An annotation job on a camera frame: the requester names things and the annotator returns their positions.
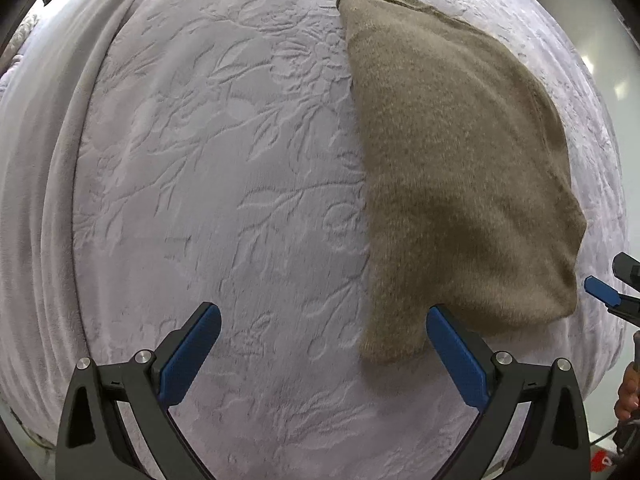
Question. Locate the small red object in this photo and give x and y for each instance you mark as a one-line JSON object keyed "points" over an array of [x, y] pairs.
{"points": [[601, 462]]}

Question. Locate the plain lavender fleece blanket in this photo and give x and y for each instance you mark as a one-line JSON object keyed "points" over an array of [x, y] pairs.
{"points": [[45, 160]]}

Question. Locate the lavender embossed floral blanket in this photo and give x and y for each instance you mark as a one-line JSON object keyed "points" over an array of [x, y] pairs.
{"points": [[225, 160]]}

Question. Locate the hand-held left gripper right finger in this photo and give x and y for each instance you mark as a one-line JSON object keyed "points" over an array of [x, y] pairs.
{"points": [[457, 355]]}

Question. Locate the person's right hand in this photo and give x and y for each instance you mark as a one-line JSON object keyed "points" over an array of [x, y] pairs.
{"points": [[628, 392]]}

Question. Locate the beige knit sweater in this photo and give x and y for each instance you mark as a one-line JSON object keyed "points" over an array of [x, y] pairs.
{"points": [[450, 160]]}

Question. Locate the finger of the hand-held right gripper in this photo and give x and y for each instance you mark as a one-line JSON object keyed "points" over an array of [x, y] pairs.
{"points": [[629, 266], [600, 288]]}

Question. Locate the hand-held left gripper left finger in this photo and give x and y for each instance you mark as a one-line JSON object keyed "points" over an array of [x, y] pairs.
{"points": [[192, 350]]}

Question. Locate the white textured pillow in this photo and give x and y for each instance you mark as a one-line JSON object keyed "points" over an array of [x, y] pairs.
{"points": [[22, 40]]}

